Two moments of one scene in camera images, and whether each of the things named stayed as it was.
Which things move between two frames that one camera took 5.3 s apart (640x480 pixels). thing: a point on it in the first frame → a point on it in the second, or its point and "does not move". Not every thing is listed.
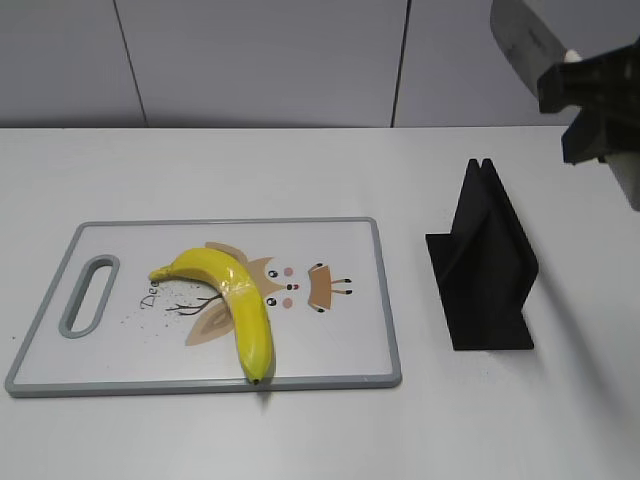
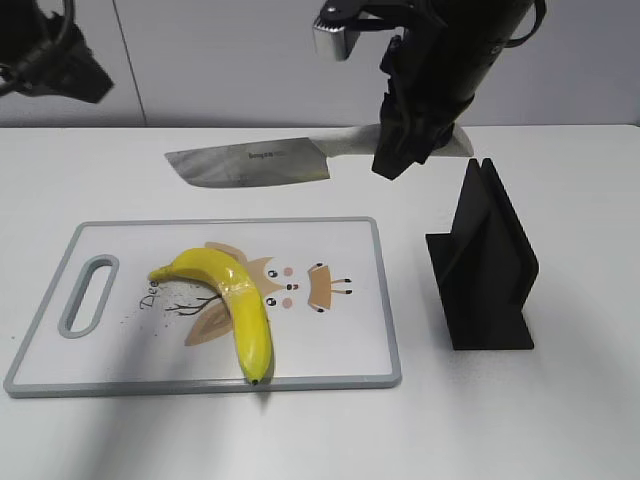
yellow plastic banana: (247, 305) does not move
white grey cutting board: (106, 326) does not move
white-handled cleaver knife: (529, 45) → (287, 160)
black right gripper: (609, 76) → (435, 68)
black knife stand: (485, 267) does not move
